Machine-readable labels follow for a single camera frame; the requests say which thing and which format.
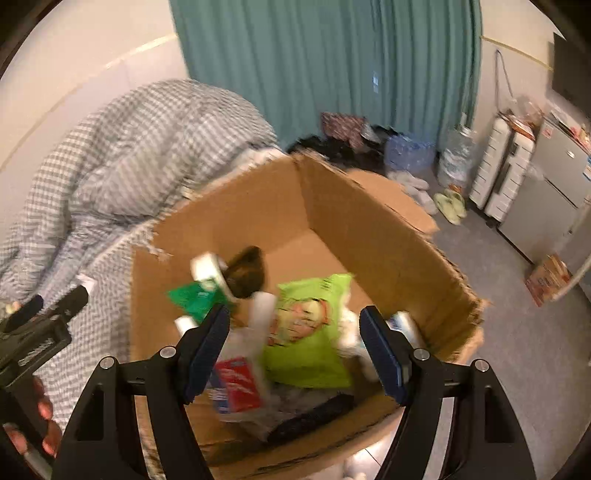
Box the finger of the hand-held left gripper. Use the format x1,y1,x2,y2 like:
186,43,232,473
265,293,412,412
9,294,44,324
44,285,89,319

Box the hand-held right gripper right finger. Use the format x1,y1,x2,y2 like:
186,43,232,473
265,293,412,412
359,305,539,480

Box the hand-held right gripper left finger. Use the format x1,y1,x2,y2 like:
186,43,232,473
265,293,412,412
52,304,230,480

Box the small clear plastic bottle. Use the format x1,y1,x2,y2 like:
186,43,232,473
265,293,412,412
208,323,273,423

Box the small green packet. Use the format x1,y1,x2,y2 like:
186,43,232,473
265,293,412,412
167,281,227,324

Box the green snack packet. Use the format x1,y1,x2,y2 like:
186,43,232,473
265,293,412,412
262,273,354,389

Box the white round tub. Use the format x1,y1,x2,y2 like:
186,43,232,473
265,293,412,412
190,251,229,296

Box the dark brown object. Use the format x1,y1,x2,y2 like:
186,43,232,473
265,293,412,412
226,246,267,298

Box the brown cardboard box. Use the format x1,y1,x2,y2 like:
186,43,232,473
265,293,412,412
130,152,490,478

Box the person's left hand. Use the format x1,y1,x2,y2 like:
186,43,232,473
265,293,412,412
0,376,63,457

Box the crumpled white tissue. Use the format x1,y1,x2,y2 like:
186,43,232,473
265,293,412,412
337,305,384,381

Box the white slipper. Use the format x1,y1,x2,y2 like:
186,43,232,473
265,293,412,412
388,171,430,192
413,189,439,215

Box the green slipper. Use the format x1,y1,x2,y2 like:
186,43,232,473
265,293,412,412
433,193,457,226
445,189,467,217

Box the grey checkered duvet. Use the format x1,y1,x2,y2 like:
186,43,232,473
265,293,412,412
0,78,280,296

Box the red and yellow carton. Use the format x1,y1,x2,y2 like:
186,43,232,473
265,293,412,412
525,254,573,308

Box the heap of black clothes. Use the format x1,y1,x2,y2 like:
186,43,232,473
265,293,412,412
286,134,386,174

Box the large clear water bottle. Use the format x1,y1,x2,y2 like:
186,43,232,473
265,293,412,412
436,124,478,188

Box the white suitcase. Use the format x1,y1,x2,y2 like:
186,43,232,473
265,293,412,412
468,115,539,220

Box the dark patterned bag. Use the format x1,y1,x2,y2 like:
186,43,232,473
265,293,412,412
321,112,368,148

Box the grey fridge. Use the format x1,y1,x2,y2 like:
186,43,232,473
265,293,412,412
496,115,591,264

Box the snack bags on suitcase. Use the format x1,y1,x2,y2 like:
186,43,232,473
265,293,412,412
505,97,546,137

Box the teal curtain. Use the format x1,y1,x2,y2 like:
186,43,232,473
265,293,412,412
168,0,483,153

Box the black wall screen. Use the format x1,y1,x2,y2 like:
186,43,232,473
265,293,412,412
551,32,591,114

